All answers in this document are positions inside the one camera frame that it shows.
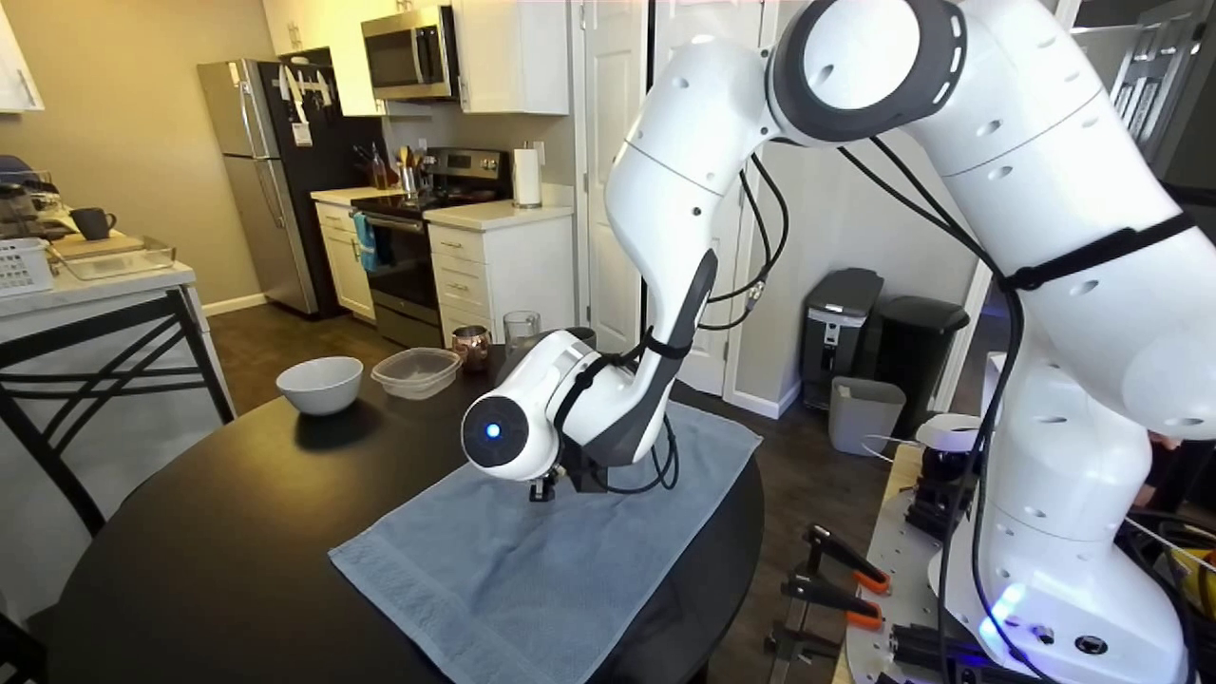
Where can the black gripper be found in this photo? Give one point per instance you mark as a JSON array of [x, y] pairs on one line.
[[585, 476]]

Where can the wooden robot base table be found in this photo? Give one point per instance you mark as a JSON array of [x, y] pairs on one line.
[[903, 553]]

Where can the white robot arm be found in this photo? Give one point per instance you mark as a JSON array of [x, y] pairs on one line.
[[1114, 285]]

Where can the blue towel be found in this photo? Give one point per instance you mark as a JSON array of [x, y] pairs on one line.
[[508, 590]]

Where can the white ceramic bowl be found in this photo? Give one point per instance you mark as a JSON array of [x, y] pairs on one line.
[[320, 386]]

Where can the paper towel roll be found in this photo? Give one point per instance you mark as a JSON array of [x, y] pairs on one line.
[[525, 178]]

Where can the glass jar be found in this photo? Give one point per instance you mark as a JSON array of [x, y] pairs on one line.
[[522, 330]]

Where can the black orange clamp upper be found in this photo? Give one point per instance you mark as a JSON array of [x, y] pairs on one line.
[[828, 543]]

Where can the black orange clamp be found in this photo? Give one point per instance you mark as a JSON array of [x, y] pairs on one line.
[[828, 543], [826, 594]]

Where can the black orange clamp lower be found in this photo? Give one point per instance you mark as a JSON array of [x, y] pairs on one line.
[[826, 594]]

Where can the black stove oven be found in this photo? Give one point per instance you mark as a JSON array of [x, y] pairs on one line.
[[395, 235]]

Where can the small grey bin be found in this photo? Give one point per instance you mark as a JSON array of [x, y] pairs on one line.
[[865, 416]]

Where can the black trash can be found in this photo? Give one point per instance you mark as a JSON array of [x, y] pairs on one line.
[[853, 329]]

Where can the round black table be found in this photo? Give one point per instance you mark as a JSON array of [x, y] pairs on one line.
[[216, 568]]

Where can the white upper cabinets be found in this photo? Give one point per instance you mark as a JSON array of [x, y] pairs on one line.
[[510, 54]]

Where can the stainless microwave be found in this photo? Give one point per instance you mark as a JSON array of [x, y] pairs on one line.
[[411, 54]]

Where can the stainless steel refrigerator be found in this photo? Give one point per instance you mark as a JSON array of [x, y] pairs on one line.
[[282, 134]]

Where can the black chair right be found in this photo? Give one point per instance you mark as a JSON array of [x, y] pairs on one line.
[[50, 409]]

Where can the black mug on counter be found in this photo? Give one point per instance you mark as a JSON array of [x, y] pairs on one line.
[[93, 221]]

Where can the white kitchen counter cabinet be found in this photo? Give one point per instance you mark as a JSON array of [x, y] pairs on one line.
[[48, 278]]

